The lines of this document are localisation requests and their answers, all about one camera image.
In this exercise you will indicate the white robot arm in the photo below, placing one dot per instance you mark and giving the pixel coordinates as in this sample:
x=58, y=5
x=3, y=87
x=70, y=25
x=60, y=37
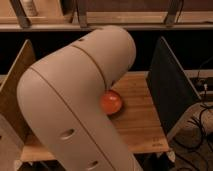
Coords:
x=59, y=97

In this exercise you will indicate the orange bowl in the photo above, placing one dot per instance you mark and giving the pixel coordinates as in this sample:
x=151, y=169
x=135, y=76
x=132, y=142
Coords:
x=111, y=102

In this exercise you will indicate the right dark side panel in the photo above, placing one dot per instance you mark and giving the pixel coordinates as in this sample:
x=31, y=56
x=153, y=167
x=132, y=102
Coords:
x=172, y=92

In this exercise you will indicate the left wooden side panel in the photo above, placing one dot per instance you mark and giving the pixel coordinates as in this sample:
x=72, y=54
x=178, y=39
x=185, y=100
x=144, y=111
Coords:
x=11, y=119

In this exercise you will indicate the white bottle on shelf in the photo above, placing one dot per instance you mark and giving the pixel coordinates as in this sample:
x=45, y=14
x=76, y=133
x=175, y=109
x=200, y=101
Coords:
x=30, y=8

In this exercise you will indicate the wooden shelf rail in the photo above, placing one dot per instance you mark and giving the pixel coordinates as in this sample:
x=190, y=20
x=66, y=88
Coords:
x=79, y=15

